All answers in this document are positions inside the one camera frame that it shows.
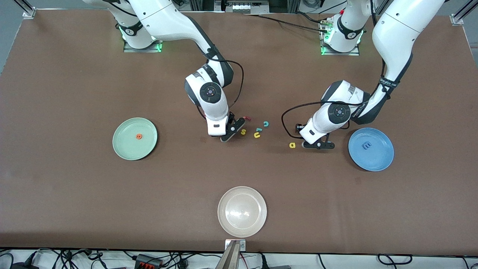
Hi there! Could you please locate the blue plate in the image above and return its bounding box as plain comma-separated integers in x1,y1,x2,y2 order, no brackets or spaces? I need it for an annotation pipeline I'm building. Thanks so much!
348,127,395,172

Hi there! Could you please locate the beige plate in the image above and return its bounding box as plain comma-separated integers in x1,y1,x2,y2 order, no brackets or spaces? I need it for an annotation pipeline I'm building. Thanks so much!
217,186,268,238

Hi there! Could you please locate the green plate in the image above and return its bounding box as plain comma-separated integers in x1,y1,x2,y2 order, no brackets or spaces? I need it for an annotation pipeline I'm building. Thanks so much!
112,117,158,161

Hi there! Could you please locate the white device behind table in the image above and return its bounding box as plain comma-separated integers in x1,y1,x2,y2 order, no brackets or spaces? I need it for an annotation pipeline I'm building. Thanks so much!
232,1,269,14

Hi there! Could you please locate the black red power strip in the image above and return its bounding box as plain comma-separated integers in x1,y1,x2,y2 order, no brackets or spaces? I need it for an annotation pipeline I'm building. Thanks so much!
134,254,163,268

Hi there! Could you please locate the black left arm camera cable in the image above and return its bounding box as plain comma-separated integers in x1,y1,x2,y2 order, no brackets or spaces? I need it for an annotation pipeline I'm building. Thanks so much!
281,100,374,140

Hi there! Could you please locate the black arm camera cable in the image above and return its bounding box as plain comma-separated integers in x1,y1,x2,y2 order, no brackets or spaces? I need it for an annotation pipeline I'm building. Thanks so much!
207,52,244,121
281,100,374,140

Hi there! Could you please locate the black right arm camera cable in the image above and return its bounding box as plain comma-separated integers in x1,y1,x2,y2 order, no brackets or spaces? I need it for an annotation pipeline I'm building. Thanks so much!
207,52,244,121

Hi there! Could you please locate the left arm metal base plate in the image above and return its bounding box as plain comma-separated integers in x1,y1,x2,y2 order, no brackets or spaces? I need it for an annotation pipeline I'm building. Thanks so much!
320,21,361,56

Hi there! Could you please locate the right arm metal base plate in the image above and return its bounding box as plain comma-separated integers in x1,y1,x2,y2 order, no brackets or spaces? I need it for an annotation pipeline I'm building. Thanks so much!
123,37,165,53

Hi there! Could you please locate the long black table cable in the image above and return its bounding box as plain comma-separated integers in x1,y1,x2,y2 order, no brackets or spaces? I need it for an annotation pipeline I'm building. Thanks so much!
243,13,329,33

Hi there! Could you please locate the short black table cable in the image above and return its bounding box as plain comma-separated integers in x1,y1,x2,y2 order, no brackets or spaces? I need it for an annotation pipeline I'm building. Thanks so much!
294,11,326,24

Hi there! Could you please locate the aluminium camera mount bar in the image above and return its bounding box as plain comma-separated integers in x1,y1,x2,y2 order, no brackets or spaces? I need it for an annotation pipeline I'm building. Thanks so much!
215,241,241,269

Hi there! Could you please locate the black looped floor cable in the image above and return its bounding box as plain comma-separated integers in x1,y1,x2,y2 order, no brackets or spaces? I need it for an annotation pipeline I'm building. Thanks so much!
377,254,413,266

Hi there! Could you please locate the aluminium frame corner bracket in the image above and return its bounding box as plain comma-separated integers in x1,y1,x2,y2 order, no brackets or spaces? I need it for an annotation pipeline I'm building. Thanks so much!
450,0,478,26
15,0,37,18

